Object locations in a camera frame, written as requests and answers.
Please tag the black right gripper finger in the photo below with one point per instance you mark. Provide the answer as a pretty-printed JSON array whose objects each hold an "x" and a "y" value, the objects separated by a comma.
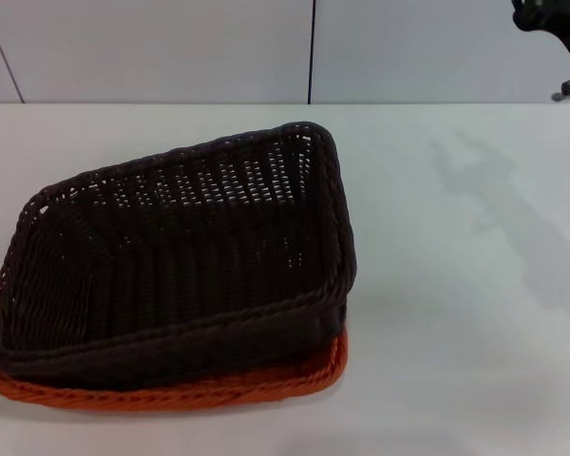
[{"x": 551, "y": 28}]

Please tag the dark brown woven basket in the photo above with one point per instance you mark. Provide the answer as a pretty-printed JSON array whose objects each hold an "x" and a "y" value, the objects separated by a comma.
[{"x": 171, "y": 266}]

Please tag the orange woven plastic basket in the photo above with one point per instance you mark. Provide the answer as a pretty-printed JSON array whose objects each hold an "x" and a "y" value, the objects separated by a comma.
[{"x": 171, "y": 392}]

